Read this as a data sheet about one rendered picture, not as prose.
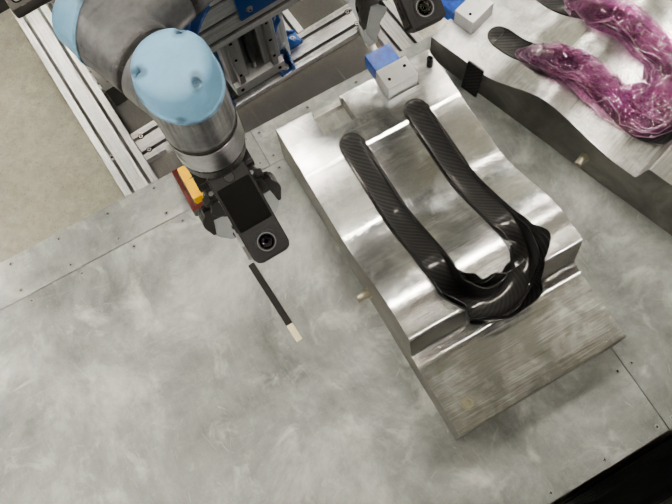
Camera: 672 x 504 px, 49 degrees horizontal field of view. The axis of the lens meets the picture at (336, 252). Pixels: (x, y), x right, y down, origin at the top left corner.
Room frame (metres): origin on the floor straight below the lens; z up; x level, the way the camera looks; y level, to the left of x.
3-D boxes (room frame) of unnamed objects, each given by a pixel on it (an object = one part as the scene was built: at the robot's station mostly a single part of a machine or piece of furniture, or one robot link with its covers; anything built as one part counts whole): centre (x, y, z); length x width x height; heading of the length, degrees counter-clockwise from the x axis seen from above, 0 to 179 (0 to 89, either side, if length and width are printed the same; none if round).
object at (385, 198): (0.36, -0.16, 0.92); 0.35 x 0.16 x 0.09; 18
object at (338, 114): (0.54, -0.04, 0.87); 0.05 x 0.05 x 0.04; 18
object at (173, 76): (0.39, 0.11, 1.25); 0.09 x 0.08 x 0.11; 38
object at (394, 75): (0.62, -0.12, 0.89); 0.13 x 0.05 x 0.05; 18
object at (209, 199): (0.40, 0.11, 1.09); 0.09 x 0.08 x 0.12; 18
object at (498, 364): (0.34, -0.15, 0.87); 0.50 x 0.26 x 0.14; 18
